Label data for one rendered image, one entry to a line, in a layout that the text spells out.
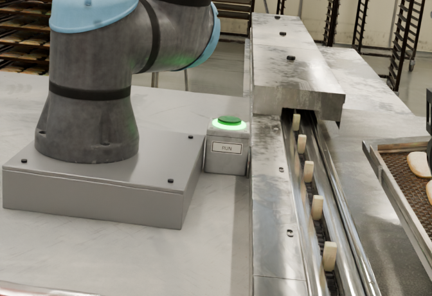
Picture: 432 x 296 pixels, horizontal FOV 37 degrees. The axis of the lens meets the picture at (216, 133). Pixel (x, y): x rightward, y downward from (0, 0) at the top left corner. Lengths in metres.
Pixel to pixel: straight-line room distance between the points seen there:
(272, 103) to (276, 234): 0.54
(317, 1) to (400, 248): 7.04
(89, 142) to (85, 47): 0.13
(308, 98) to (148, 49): 0.45
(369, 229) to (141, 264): 0.34
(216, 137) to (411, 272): 0.38
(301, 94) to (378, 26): 6.74
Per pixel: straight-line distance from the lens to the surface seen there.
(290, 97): 1.29
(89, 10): 0.88
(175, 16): 0.96
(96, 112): 0.90
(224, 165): 1.06
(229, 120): 1.06
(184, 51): 0.98
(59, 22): 0.90
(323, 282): 0.73
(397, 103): 1.75
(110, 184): 0.86
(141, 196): 0.86
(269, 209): 0.85
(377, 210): 1.02
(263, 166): 1.00
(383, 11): 8.00
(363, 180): 1.13
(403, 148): 1.06
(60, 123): 0.91
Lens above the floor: 1.20
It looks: 17 degrees down
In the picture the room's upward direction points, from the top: 5 degrees clockwise
